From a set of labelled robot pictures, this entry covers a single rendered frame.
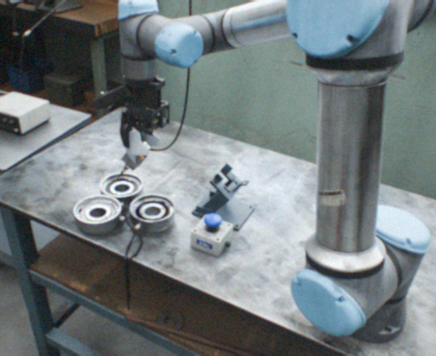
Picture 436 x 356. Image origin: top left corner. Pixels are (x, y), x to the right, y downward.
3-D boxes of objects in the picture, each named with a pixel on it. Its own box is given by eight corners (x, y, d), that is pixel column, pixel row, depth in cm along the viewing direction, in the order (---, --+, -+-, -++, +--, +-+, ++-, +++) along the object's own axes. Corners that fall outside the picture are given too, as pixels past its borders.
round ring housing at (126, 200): (103, 186, 115) (101, 173, 113) (143, 185, 117) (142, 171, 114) (99, 210, 106) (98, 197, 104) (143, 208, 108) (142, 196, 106)
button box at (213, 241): (190, 247, 98) (190, 230, 95) (204, 229, 103) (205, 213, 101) (222, 259, 95) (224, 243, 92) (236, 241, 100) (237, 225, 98)
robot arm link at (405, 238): (423, 278, 81) (449, 221, 73) (386, 316, 73) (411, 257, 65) (366, 243, 88) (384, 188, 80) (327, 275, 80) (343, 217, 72)
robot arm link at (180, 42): (220, 21, 80) (182, 8, 86) (171, 30, 73) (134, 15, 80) (217, 63, 84) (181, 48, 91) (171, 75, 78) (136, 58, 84)
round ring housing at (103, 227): (69, 234, 99) (66, 220, 96) (84, 206, 107) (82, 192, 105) (114, 239, 98) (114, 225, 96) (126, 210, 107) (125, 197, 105)
